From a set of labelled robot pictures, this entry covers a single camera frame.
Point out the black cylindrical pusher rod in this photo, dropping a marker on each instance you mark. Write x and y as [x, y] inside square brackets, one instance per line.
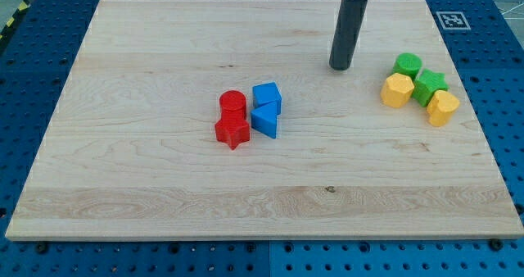
[349, 21]

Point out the white fiducial marker tag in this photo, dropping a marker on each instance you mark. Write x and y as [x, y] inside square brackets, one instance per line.
[453, 20]

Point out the red star block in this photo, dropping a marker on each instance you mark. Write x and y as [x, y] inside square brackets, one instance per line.
[232, 132]

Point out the yellow hexagon block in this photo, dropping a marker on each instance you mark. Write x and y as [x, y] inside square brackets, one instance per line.
[397, 90]

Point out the yellow black hazard tape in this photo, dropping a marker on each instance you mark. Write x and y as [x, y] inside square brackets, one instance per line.
[14, 21]

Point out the blue triangle block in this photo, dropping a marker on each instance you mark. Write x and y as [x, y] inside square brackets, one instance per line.
[265, 119]

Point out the green cylinder block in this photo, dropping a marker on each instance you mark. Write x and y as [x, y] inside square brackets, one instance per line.
[407, 64]

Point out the blue cube block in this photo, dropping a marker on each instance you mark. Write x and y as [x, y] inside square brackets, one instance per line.
[266, 93]

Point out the green star block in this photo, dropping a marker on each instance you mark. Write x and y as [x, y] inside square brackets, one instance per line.
[426, 84]

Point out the yellow heart block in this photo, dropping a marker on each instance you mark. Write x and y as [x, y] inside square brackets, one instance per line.
[442, 107]

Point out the red cylinder block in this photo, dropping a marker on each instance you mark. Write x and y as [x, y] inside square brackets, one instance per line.
[233, 105]

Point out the light wooden board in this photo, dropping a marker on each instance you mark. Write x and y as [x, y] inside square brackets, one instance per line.
[131, 154]

